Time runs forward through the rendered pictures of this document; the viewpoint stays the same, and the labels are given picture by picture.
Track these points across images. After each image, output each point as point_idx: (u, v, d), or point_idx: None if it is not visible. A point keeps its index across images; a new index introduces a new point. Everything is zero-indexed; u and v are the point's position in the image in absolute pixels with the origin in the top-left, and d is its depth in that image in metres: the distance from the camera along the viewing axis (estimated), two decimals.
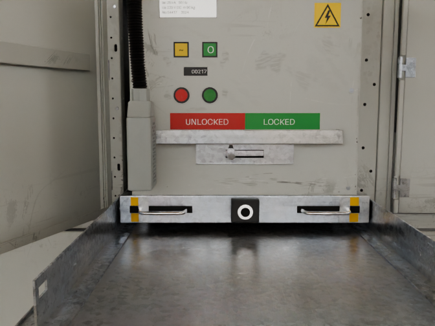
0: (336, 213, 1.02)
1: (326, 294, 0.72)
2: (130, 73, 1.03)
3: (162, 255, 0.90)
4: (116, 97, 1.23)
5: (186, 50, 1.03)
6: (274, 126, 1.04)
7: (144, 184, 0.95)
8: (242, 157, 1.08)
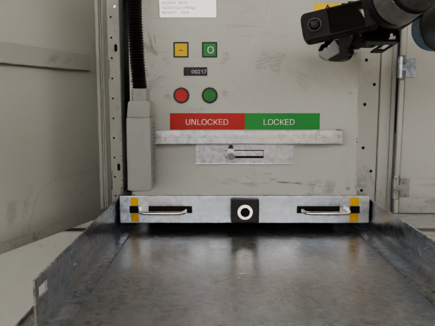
0: (336, 214, 1.02)
1: (326, 294, 0.72)
2: (130, 73, 1.03)
3: (162, 255, 0.90)
4: (116, 97, 1.23)
5: (186, 50, 1.03)
6: (273, 127, 1.04)
7: (144, 184, 0.95)
8: (242, 157, 1.08)
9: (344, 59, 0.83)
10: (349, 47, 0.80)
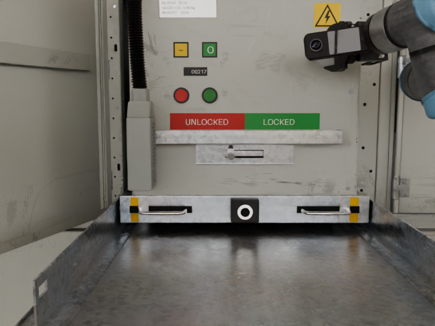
0: (336, 214, 1.02)
1: (326, 294, 0.72)
2: (130, 73, 1.03)
3: (162, 255, 0.90)
4: (116, 97, 1.23)
5: (186, 50, 1.03)
6: (273, 127, 1.05)
7: (144, 184, 0.95)
8: (242, 157, 1.08)
9: (338, 71, 0.94)
10: (344, 63, 0.90)
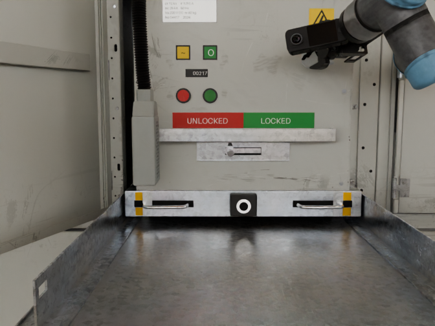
0: (330, 207, 1.08)
1: (326, 294, 0.72)
2: (134, 74, 1.09)
3: (162, 255, 0.90)
4: (116, 97, 1.23)
5: (188, 52, 1.08)
6: (270, 125, 1.10)
7: (148, 179, 1.01)
8: (241, 154, 1.14)
9: (322, 68, 0.99)
10: (325, 57, 0.96)
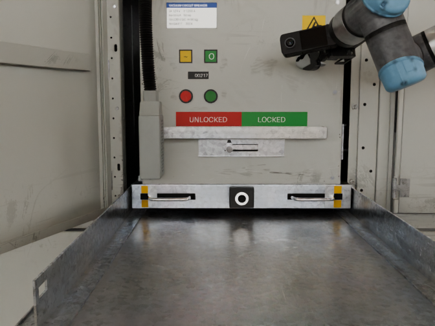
0: (322, 200, 1.16)
1: (326, 294, 0.72)
2: (141, 76, 1.18)
3: (162, 255, 0.90)
4: (116, 97, 1.23)
5: (190, 56, 1.17)
6: (267, 123, 1.19)
7: (153, 173, 1.10)
8: (239, 151, 1.22)
9: (314, 69, 1.08)
10: (316, 60, 1.05)
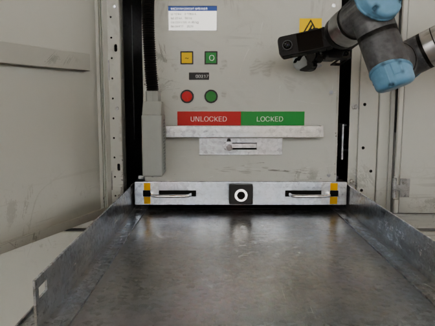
0: (318, 196, 1.20)
1: (326, 294, 0.72)
2: (144, 77, 1.22)
3: (162, 255, 0.90)
4: (116, 97, 1.23)
5: (191, 57, 1.21)
6: (265, 123, 1.23)
7: (156, 170, 1.14)
8: (239, 149, 1.26)
9: (311, 70, 1.12)
10: (313, 61, 1.09)
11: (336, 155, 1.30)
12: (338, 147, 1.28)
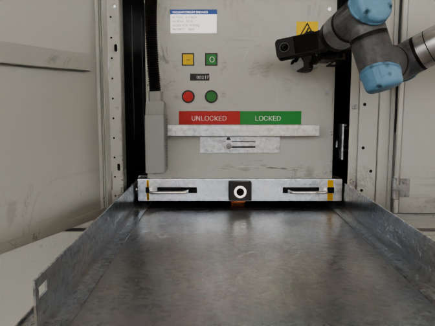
0: (316, 193, 1.25)
1: (326, 294, 0.72)
2: (146, 78, 1.27)
3: (162, 255, 0.90)
4: (116, 97, 1.23)
5: (192, 59, 1.26)
6: (263, 122, 1.28)
7: (158, 167, 1.18)
8: (237, 147, 1.31)
9: (307, 71, 1.16)
10: (309, 63, 1.13)
11: (336, 155, 1.30)
12: (338, 147, 1.28)
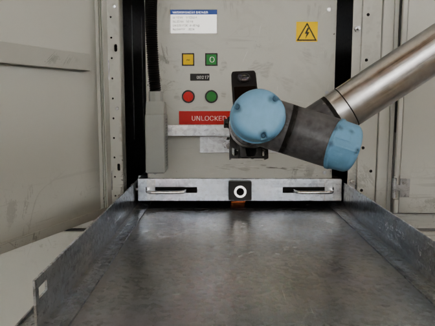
0: (322, 193, 1.25)
1: (326, 294, 0.72)
2: (146, 78, 1.27)
3: (162, 255, 0.90)
4: (116, 97, 1.23)
5: (192, 59, 1.26)
6: None
7: (158, 167, 1.19)
8: None
9: (223, 123, 0.95)
10: (228, 117, 0.91)
11: None
12: None
